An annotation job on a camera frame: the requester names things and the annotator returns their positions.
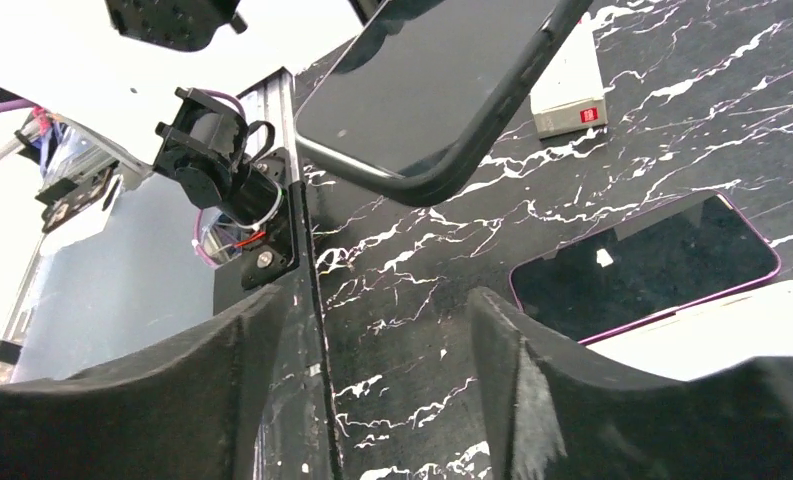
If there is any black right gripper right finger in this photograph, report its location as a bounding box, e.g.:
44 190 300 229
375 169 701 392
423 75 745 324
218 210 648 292
467 287 793 479

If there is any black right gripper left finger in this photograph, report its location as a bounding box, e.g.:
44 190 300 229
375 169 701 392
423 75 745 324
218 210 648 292
0 285 286 479

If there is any purple smartphone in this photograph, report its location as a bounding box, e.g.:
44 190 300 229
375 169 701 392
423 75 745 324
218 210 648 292
509 190 781 345

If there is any beige phone case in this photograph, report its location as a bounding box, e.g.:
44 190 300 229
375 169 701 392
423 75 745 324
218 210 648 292
589 280 793 381

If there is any black phone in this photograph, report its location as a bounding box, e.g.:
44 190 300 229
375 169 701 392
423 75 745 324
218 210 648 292
295 0 590 207

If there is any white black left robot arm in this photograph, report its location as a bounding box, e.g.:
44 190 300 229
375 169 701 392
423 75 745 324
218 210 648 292
0 1 269 210

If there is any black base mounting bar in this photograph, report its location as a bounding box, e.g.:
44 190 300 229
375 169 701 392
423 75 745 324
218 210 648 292
213 148 341 479

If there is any white box on table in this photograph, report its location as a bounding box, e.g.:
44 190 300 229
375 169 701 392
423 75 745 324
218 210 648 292
529 13 608 139

